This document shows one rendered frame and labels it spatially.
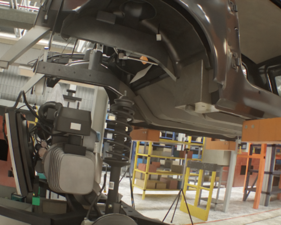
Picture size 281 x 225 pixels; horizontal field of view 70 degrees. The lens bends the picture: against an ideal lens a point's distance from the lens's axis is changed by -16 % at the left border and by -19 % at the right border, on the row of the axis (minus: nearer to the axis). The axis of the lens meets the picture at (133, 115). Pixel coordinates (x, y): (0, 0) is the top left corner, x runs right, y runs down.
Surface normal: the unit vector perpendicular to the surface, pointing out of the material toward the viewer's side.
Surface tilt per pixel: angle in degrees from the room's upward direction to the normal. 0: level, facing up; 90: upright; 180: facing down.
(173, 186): 90
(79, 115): 79
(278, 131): 90
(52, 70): 90
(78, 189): 90
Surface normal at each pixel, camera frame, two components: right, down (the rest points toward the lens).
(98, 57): 0.62, -0.08
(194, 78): -0.92, -0.17
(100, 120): 0.38, -0.08
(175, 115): 0.26, 0.23
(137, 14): 0.11, -0.07
